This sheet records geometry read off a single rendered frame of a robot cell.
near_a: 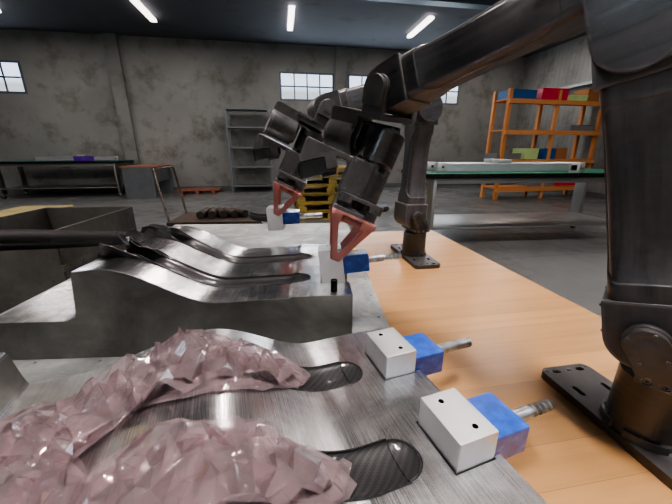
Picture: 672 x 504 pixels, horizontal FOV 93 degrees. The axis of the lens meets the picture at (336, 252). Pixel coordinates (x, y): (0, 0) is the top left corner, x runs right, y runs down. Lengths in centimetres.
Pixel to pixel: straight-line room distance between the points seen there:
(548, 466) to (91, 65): 1107
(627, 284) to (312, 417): 31
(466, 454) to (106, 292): 46
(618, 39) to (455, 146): 1103
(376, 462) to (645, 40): 38
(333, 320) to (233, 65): 987
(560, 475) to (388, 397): 17
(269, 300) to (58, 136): 1105
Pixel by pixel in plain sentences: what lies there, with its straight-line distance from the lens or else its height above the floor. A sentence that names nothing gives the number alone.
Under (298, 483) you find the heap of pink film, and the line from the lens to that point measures 24.
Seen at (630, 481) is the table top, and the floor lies 80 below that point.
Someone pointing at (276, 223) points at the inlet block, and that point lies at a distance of 77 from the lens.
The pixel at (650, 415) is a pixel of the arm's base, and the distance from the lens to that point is 45.
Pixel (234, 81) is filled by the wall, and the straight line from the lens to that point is 1012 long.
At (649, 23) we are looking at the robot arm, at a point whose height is 117.
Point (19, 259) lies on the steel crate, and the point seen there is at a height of 46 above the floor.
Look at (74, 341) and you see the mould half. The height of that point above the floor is 83.
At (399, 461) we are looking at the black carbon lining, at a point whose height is 85.
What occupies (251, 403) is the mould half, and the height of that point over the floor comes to 89.
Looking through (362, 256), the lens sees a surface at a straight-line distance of 48.
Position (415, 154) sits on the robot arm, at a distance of 85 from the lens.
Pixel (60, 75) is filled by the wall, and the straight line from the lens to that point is 1136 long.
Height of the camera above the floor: 108
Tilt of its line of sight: 18 degrees down
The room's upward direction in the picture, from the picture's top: straight up
